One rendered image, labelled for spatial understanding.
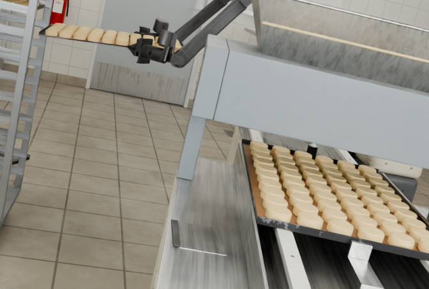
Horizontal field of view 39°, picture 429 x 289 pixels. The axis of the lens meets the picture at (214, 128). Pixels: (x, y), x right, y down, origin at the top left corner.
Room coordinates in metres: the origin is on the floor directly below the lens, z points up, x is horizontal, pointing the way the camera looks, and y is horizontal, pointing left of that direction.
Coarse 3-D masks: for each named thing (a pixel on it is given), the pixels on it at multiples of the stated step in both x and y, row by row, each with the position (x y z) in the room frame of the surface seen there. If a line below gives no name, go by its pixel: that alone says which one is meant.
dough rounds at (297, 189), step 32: (256, 160) 1.45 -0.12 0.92; (288, 160) 1.52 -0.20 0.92; (320, 160) 1.62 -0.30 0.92; (256, 192) 1.26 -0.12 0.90; (288, 192) 1.28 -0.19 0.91; (320, 192) 1.30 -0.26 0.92; (352, 192) 1.37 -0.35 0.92; (384, 192) 1.43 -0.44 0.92; (320, 224) 1.11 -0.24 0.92; (352, 224) 1.18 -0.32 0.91; (384, 224) 1.19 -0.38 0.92; (416, 224) 1.24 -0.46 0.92
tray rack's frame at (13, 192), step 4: (8, 184) 2.83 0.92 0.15; (12, 184) 2.84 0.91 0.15; (8, 188) 2.78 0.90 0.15; (12, 188) 2.79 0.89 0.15; (16, 188) 2.80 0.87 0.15; (8, 192) 2.74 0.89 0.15; (12, 192) 2.74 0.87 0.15; (16, 192) 2.76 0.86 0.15; (8, 196) 2.68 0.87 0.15; (12, 196) 2.69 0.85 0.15; (16, 196) 2.72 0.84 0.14; (8, 200) 2.64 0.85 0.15; (12, 200) 2.65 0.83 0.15; (8, 204) 2.60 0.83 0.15; (12, 204) 2.63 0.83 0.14; (4, 208) 2.55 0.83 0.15; (8, 208) 2.56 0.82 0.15; (4, 212) 2.50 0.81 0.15; (8, 212) 2.55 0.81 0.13; (4, 216) 2.46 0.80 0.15; (4, 220) 2.48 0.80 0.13
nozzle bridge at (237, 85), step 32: (224, 64) 1.32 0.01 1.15; (256, 64) 1.32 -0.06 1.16; (288, 64) 1.33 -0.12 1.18; (224, 96) 1.32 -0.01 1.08; (256, 96) 1.32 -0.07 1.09; (288, 96) 1.33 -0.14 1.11; (320, 96) 1.33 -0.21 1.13; (352, 96) 1.33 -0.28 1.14; (384, 96) 1.34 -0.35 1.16; (416, 96) 1.34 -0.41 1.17; (192, 128) 1.42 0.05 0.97; (256, 128) 1.32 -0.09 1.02; (288, 128) 1.33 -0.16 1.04; (320, 128) 1.33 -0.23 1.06; (352, 128) 1.34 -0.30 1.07; (384, 128) 1.34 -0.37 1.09; (416, 128) 1.34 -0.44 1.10; (192, 160) 1.42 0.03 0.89; (416, 160) 1.34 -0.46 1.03
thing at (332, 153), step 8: (328, 152) 2.02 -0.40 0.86; (336, 152) 1.92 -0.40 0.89; (344, 152) 1.88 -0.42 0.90; (344, 160) 1.81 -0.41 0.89; (352, 160) 1.80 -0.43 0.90; (400, 256) 1.21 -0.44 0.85; (408, 256) 1.17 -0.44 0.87; (400, 264) 1.20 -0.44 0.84; (408, 264) 1.16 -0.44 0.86; (416, 264) 1.13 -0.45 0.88; (424, 264) 1.09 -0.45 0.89; (408, 272) 1.15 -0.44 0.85; (416, 272) 1.11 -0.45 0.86; (424, 272) 1.08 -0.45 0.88; (416, 280) 1.10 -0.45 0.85; (424, 280) 1.07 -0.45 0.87; (416, 288) 1.09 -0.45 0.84; (424, 288) 1.06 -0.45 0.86
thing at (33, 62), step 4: (0, 56) 2.78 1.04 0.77; (4, 56) 2.79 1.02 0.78; (8, 56) 2.79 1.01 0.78; (8, 60) 2.77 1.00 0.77; (12, 60) 2.78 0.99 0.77; (16, 60) 2.80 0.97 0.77; (32, 60) 2.81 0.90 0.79; (36, 60) 2.81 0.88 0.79; (40, 60) 2.82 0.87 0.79; (28, 64) 2.78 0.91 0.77; (32, 64) 2.79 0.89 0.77; (36, 64) 2.81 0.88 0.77; (40, 64) 2.82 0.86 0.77
